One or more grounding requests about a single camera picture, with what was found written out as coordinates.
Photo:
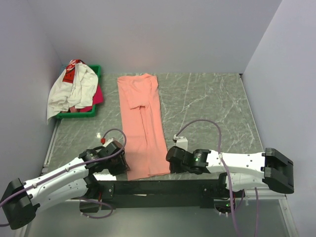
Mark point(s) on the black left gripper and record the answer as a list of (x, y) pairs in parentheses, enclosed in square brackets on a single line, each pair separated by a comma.
[(122, 166)]

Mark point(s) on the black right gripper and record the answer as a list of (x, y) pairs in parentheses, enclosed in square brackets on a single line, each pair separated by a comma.
[(174, 168)]

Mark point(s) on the salmon pink t shirt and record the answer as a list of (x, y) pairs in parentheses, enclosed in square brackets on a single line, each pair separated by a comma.
[(145, 149)]

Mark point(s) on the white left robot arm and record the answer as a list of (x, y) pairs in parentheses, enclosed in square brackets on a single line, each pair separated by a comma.
[(22, 200)]

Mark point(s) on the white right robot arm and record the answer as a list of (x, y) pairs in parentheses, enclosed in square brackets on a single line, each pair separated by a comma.
[(270, 168)]

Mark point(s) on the black base beam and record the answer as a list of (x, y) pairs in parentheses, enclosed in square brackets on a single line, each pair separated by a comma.
[(160, 193)]

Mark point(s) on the magenta t shirt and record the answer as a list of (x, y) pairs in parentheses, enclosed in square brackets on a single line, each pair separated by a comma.
[(97, 99)]

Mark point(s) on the white t shirt red print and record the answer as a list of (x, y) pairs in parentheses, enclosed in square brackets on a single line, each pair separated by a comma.
[(74, 88)]

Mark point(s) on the green plastic basket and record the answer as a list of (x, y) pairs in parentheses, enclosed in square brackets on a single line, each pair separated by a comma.
[(97, 69)]

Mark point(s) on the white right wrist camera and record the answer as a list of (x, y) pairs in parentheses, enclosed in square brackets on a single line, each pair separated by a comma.
[(181, 142)]

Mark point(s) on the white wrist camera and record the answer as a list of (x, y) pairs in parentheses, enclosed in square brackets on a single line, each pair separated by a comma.
[(181, 142), (105, 141)]

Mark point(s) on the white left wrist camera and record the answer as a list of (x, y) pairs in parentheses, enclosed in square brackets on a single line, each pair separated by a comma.
[(105, 141)]

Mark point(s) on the aluminium rail frame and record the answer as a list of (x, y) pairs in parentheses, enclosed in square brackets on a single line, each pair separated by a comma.
[(261, 192)]

